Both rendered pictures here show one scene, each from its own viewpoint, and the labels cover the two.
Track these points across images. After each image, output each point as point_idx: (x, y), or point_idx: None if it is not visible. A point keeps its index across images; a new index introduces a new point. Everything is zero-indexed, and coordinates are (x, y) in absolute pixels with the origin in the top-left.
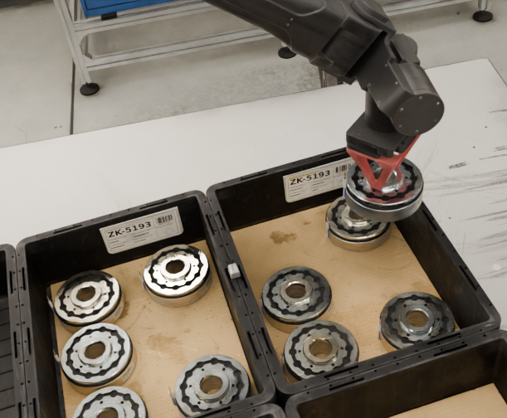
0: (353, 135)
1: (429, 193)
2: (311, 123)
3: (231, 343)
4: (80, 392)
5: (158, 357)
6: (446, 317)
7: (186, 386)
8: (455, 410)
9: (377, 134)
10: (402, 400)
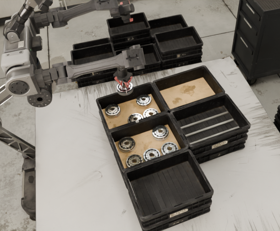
0: (127, 78)
1: (89, 111)
2: (52, 137)
3: (146, 133)
4: None
5: (150, 146)
6: (142, 95)
7: (160, 136)
8: None
9: (127, 75)
10: None
